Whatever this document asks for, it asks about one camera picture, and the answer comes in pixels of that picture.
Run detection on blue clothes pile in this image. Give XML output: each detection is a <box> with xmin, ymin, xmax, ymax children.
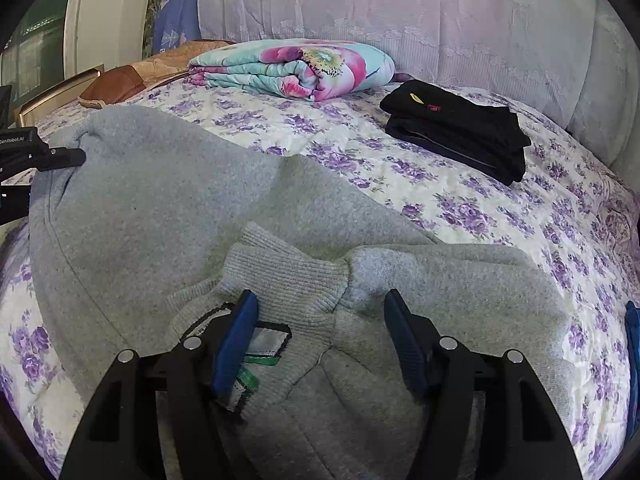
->
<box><xmin>625</xmin><ymin>301</ymin><xmax>640</xmax><ymax>441</ymax></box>

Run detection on folded floral turquoise blanket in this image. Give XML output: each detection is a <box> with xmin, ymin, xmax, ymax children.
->
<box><xmin>188</xmin><ymin>38</ymin><xmax>396</xmax><ymax>102</ymax></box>

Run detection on grey fleece pants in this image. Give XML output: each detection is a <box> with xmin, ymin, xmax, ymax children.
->
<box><xmin>28</xmin><ymin>105</ymin><xmax>577</xmax><ymax>479</ymax></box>

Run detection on folded black pants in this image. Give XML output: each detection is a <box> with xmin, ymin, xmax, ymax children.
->
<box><xmin>380</xmin><ymin>79</ymin><xmax>532</xmax><ymax>185</ymax></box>

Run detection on brown orange pillow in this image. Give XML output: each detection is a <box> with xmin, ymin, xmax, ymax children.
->
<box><xmin>78</xmin><ymin>40</ymin><xmax>232</xmax><ymax>110</ymax></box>

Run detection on window with white frame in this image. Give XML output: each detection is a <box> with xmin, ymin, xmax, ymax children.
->
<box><xmin>1</xmin><ymin>0</ymin><xmax>68</xmax><ymax>114</ymax></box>

